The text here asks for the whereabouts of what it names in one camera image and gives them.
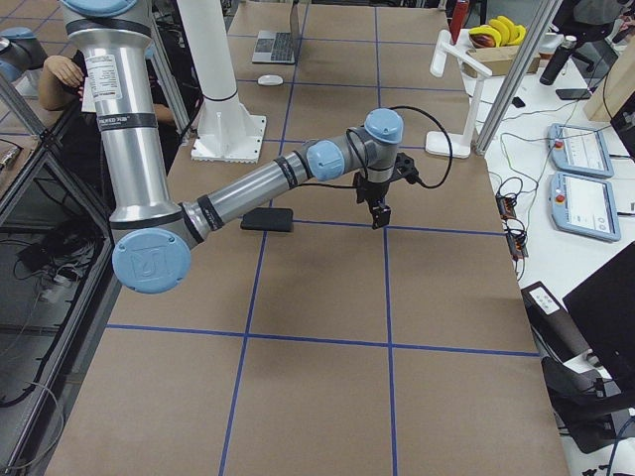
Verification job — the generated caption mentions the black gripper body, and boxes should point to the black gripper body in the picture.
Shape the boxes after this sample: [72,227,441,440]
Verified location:
[352,153,418,213]

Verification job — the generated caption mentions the black mouse pad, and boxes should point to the black mouse pad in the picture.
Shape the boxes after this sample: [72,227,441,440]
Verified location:
[240,207,294,232]

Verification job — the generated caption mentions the white computer mouse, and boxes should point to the white computer mouse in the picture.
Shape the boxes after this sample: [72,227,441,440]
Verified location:
[257,74,284,86]

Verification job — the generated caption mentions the grey laptop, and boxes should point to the grey laptop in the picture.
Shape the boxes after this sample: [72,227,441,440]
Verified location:
[252,1,302,65]

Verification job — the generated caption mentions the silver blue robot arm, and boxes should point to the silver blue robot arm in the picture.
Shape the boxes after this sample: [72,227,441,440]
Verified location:
[62,1,417,294]
[1,27,49,87]

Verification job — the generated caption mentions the white desk lamp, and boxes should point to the white desk lamp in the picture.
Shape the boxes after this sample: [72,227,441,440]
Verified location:
[425,30,493,160]

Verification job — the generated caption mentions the orange electronics board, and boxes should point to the orange electronics board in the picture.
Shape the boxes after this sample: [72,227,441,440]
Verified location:
[495,194,517,220]

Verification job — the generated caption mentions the cardboard box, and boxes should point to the cardboard box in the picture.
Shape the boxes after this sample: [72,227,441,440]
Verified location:
[462,46,541,77]

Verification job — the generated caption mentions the lower blue teach pendant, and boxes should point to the lower blue teach pendant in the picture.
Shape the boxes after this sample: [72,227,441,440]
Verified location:
[549,172,621,242]

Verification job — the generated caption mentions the blue teach pendant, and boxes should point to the blue teach pendant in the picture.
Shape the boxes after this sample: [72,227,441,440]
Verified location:
[548,123,614,179]
[549,172,621,242]

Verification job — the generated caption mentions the upper blue teach pendant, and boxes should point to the upper blue teach pendant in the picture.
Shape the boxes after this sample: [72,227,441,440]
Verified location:
[548,123,614,179]

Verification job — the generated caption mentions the yellow bananas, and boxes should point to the yellow bananas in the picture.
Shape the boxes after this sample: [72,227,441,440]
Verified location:
[468,16,527,48]

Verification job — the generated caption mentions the black water bottle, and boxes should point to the black water bottle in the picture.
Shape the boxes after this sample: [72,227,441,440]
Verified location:
[540,35,577,85]

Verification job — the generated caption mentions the black smartphone on desk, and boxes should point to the black smartphone on desk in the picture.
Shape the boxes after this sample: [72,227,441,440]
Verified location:
[556,88,592,101]

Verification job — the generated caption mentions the black computer monitor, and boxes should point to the black computer monitor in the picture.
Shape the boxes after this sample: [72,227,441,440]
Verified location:
[564,244,634,390]

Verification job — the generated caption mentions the seated person in black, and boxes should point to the seated person in black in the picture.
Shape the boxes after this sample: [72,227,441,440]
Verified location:
[38,46,183,210]

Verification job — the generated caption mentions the black robot cable right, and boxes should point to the black robot cable right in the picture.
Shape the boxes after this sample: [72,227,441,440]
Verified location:
[297,105,453,190]

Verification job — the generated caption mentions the white camera mast base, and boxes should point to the white camera mast base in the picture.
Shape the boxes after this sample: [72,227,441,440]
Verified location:
[178,0,267,163]

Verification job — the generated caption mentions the aluminium frame post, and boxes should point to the aluminium frame post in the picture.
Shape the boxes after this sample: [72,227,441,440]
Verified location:
[473,0,563,156]

